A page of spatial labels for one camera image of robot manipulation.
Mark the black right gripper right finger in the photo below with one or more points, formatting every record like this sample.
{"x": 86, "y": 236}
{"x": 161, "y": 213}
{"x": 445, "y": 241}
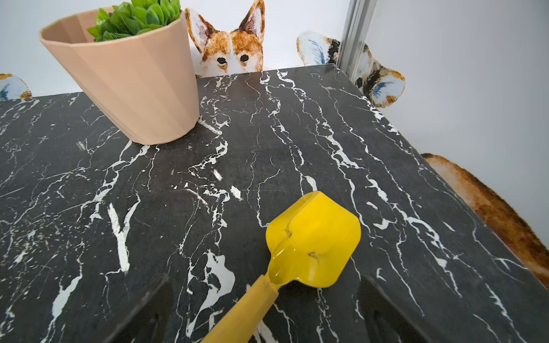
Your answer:
{"x": 383, "y": 319}

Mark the green succulent plant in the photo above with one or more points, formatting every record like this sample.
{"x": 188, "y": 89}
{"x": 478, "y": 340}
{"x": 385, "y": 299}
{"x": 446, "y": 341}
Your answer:
{"x": 134, "y": 18}

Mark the aluminium frame post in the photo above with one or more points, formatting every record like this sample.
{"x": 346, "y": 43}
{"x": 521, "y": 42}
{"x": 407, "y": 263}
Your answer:
{"x": 359, "y": 18}

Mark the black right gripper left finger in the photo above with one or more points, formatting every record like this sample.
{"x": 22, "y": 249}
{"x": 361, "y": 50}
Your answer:
{"x": 145, "y": 318}

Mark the pink ribbed plant pot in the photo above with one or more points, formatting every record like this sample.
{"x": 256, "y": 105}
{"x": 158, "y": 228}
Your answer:
{"x": 145, "y": 84}

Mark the yellow toy shovel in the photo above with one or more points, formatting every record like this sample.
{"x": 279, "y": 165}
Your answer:
{"x": 310, "y": 242}

